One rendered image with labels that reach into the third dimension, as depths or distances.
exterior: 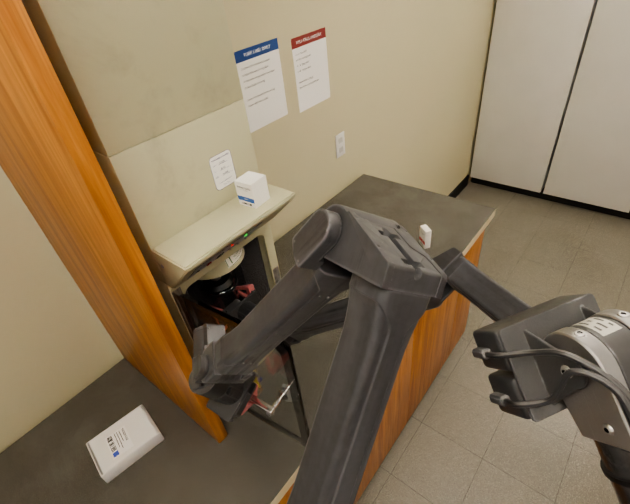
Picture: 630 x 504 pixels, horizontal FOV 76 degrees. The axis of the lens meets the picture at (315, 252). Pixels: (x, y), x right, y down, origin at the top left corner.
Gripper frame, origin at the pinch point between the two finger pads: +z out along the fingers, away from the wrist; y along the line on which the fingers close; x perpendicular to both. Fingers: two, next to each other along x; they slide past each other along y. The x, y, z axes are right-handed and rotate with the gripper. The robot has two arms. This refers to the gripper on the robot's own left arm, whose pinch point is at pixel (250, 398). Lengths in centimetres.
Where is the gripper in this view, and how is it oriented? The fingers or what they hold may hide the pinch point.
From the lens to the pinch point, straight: 93.8
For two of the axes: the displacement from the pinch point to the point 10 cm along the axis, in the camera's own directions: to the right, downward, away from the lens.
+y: -4.7, 8.3, -3.2
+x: 8.3, 2.8, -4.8
